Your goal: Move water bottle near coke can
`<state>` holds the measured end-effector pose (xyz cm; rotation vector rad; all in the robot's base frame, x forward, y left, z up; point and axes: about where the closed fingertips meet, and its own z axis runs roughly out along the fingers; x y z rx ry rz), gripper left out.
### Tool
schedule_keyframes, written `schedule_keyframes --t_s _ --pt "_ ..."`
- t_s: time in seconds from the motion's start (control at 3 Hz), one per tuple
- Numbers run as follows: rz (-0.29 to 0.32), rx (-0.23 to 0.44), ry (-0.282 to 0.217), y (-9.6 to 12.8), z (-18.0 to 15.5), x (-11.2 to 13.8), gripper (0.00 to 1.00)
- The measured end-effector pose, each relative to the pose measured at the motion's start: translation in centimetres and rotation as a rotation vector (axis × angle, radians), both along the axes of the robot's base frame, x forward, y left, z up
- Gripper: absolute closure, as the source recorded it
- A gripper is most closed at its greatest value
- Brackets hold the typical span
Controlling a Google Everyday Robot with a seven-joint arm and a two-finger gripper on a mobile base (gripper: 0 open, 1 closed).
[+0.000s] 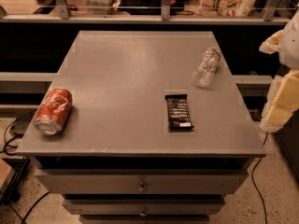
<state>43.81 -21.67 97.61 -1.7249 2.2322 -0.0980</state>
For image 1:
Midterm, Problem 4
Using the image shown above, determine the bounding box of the top drawer with knob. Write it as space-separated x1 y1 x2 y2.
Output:
36 169 248 195

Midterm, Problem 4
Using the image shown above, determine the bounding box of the dark chocolate bar wrapper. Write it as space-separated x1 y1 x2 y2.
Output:
164 94 193 129

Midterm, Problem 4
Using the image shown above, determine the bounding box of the black cable right floor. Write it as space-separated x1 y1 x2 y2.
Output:
250 133 269 224

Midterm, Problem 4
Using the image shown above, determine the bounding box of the clear plastic water bottle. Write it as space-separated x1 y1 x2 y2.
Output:
192 47 221 88

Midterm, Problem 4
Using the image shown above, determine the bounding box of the red coke can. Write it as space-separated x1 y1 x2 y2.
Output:
34 88 73 135

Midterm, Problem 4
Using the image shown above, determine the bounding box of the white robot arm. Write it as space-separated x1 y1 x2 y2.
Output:
260 13 299 133

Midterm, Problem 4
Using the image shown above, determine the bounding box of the drawer with knob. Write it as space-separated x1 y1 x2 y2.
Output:
36 169 248 195
63 199 224 217

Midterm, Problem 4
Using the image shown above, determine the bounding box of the black bag behind glass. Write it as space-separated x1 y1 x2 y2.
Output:
118 0 188 15

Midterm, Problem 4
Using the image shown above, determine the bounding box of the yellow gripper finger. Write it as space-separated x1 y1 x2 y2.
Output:
259 30 282 54
260 71 299 133

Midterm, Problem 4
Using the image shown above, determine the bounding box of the metal railing with glass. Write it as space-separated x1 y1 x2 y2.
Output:
0 0 298 24

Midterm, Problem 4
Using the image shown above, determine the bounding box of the black cables left floor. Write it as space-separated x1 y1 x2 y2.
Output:
2 108 38 157

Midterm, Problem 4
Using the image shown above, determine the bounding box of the grey drawer cabinet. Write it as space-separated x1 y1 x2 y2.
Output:
18 31 265 224

